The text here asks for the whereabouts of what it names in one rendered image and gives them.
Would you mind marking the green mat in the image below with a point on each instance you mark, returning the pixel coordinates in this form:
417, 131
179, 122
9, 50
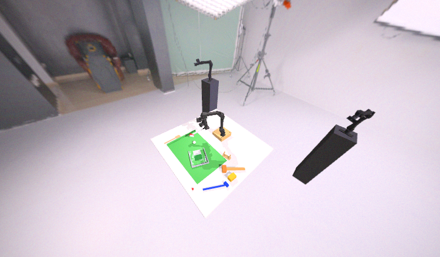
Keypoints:
180, 149

